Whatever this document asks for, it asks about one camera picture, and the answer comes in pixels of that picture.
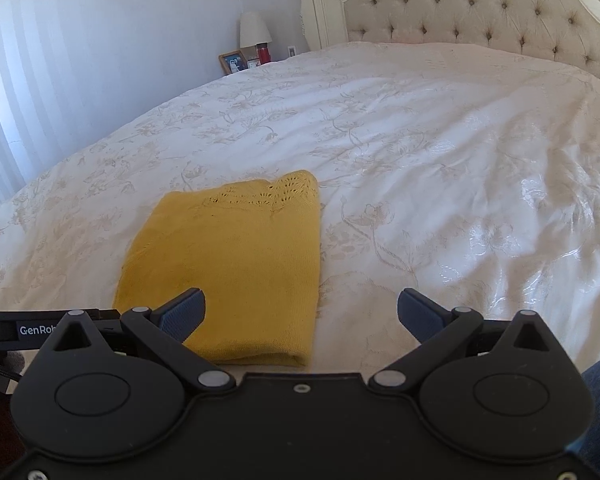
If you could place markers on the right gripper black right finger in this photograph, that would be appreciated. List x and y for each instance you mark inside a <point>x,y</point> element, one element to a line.
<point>441,335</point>

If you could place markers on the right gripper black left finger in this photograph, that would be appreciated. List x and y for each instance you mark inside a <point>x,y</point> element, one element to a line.
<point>159,335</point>

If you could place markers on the yellow knit sweater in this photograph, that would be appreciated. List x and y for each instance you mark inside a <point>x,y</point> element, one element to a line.
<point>253,249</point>

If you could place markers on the white floral bedspread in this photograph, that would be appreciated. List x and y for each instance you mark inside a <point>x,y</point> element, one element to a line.
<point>469,174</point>

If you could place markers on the red candle jar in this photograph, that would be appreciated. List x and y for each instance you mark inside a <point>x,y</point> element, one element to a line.
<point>264,54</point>

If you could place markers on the white table lamp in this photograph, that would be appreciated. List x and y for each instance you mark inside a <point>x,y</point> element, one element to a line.
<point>253,30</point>

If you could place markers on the white window blinds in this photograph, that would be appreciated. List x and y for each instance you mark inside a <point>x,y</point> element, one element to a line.
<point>20,160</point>

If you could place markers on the cream tufted headboard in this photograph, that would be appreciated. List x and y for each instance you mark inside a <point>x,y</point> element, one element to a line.
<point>564,31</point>

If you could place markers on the wooden picture frame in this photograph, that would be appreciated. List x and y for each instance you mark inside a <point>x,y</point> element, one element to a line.
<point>233,62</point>

